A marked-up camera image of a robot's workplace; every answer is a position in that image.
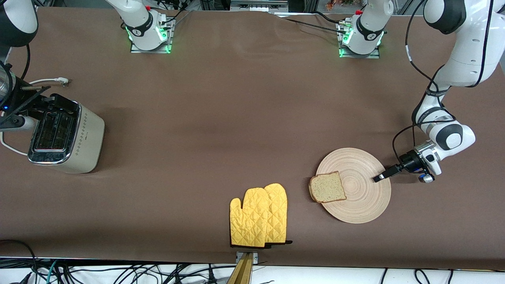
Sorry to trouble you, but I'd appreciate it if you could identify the grey equipment box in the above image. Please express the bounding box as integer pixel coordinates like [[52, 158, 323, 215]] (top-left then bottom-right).
[[230, 0, 290, 12]]

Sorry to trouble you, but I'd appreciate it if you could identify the round wooden plate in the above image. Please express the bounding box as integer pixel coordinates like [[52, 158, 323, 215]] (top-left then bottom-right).
[[316, 148, 392, 224]]

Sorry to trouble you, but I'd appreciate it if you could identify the black cable on table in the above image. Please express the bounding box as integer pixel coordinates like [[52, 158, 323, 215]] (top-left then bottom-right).
[[272, 11, 348, 34]]

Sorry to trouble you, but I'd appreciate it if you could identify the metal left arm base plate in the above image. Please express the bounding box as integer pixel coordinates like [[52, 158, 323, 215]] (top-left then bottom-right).
[[339, 20, 381, 59]]

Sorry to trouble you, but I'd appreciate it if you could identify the brown bread slice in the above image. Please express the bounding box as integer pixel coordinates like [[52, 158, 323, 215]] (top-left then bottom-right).
[[309, 171, 347, 204]]

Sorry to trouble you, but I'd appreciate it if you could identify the yellow camera mount beam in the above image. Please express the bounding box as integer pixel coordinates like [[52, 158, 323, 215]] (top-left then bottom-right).
[[227, 252, 253, 284]]

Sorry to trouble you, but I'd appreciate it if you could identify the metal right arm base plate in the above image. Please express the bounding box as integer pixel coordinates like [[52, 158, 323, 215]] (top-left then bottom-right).
[[130, 18, 174, 54]]

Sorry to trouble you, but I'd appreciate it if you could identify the beige chrome two-slot toaster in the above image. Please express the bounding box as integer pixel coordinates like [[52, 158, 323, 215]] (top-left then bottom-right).
[[28, 101, 105, 174]]

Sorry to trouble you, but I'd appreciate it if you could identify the brown table cover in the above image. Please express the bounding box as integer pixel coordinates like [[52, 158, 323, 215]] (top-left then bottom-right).
[[0, 6, 505, 273]]

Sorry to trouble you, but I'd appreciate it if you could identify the white toaster power cord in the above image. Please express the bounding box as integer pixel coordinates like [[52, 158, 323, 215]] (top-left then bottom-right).
[[0, 77, 70, 156]]

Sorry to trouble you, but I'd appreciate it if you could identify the yellow quilted oven mitt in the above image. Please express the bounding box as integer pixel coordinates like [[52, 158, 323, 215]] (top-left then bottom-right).
[[264, 183, 293, 247], [230, 188, 273, 249]]

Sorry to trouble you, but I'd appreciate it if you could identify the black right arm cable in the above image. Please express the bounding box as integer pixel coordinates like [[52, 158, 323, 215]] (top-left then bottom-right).
[[0, 41, 54, 127]]

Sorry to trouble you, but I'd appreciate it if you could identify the black floor cable tangle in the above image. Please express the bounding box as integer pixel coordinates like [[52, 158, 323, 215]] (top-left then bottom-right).
[[0, 239, 237, 284]]

